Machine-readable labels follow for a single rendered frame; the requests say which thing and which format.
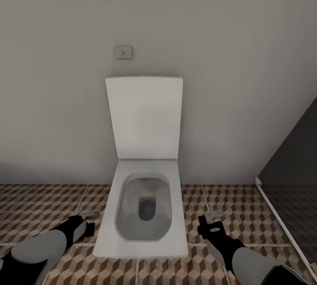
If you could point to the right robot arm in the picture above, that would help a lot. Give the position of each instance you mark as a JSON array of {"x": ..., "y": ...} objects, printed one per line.
[{"x": 248, "y": 266}]

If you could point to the toilet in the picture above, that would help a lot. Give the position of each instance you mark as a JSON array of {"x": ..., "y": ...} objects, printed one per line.
[{"x": 144, "y": 216}]

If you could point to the shower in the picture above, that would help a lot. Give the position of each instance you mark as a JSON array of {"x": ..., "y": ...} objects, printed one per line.
[{"x": 288, "y": 233}]

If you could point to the door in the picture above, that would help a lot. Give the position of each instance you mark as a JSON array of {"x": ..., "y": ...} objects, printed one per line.
[{"x": 289, "y": 181}]

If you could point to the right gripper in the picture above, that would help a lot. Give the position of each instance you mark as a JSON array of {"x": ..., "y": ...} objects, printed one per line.
[{"x": 203, "y": 229}]

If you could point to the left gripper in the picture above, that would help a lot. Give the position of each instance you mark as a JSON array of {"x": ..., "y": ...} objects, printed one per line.
[{"x": 89, "y": 232}]

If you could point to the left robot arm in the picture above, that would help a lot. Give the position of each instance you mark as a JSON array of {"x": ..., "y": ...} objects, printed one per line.
[{"x": 30, "y": 260}]

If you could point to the hook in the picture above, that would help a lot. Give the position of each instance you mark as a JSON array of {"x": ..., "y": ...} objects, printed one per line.
[{"x": 123, "y": 52}]

